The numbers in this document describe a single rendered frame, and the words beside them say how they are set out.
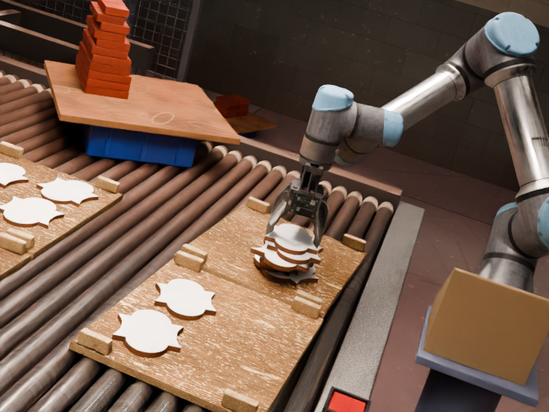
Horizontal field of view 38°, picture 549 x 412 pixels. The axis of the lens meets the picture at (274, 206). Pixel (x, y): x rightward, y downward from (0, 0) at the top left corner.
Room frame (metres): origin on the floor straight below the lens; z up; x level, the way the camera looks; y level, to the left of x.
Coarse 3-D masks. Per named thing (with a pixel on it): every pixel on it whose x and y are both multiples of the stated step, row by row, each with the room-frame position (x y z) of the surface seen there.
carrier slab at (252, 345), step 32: (224, 288) 1.49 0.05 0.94; (96, 320) 1.24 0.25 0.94; (192, 320) 1.33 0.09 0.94; (224, 320) 1.36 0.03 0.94; (256, 320) 1.39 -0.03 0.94; (288, 320) 1.43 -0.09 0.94; (320, 320) 1.46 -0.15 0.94; (96, 352) 1.14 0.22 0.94; (128, 352) 1.17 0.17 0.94; (192, 352) 1.22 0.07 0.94; (224, 352) 1.25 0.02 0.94; (256, 352) 1.28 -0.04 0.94; (288, 352) 1.31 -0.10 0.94; (160, 384) 1.12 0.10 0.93; (192, 384) 1.13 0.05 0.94; (224, 384) 1.15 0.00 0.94; (256, 384) 1.18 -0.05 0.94
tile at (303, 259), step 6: (270, 246) 1.60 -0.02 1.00; (276, 252) 1.60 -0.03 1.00; (282, 252) 1.58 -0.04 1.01; (318, 252) 1.65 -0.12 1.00; (282, 258) 1.57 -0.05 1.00; (288, 258) 1.57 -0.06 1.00; (294, 258) 1.57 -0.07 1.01; (300, 258) 1.57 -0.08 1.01; (306, 258) 1.58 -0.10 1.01; (312, 258) 1.60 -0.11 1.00; (318, 258) 1.60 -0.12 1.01; (300, 264) 1.57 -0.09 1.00
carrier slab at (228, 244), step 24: (240, 216) 1.88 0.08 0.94; (264, 216) 1.93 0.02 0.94; (216, 240) 1.70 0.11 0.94; (240, 240) 1.74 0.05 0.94; (336, 240) 1.90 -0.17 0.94; (216, 264) 1.58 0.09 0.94; (240, 264) 1.62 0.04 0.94; (336, 264) 1.76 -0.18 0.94; (360, 264) 1.82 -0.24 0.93; (264, 288) 1.54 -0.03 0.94; (288, 288) 1.57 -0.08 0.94; (312, 288) 1.60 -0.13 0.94; (336, 288) 1.63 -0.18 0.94
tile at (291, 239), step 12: (276, 228) 1.67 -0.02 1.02; (288, 228) 1.69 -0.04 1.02; (300, 228) 1.71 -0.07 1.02; (276, 240) 1.61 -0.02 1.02; (288, 240) 1.62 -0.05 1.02; (300, 240) 1.64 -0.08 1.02; (312, 240) 1.66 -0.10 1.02; (288, 252) 1.58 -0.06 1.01; (300, 252) 1.59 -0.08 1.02; (312, 252) 1.62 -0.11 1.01
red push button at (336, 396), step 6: (336, 396) 1.22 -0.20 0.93; (342, 396) 1.23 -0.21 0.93; (348, 396) 1.23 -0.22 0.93; (330, 402) 1.20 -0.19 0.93; (336, 402) 1.20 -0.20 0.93; (342, 402) 1.21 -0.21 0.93; (348, 402) 1.21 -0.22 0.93; (354, 402) 1.22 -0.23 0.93; (360, 402) 1.22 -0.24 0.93; (330, 408) 1.18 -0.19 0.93; (336, 408) 1.19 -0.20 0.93; (342, 408) 1.19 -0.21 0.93; (348, 408) 1.20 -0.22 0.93; (354, 408) 1.20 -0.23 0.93; (360, 408) 1.21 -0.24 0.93
